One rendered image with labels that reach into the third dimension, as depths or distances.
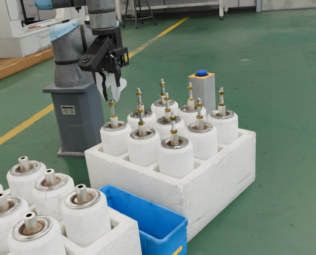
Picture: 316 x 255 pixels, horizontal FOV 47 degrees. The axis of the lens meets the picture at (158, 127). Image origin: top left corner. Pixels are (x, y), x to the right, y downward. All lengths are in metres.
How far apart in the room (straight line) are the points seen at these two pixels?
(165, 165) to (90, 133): 0.60
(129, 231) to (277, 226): 0.46
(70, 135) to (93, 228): 0.80
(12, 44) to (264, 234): 3.04
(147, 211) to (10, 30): 2.88
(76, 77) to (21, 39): 2.20
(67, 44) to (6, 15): 2.24
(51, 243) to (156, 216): 0.35
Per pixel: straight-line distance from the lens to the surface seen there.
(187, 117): 1.18
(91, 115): 1.49
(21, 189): 0.96
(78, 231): 0.79
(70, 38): 1.44
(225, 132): 1.13
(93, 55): 1.01
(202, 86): 1.34
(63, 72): 1.47
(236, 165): 1.14
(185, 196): 0.94
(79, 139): 1.52
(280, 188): 1.26
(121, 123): 1.15
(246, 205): 1.17
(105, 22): 1.03
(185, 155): 0.95
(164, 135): 1.10
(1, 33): 3.73
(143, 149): 1.02
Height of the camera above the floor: 0.67
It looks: 23 degrees down
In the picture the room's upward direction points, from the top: 6 degrees counter-clockwise
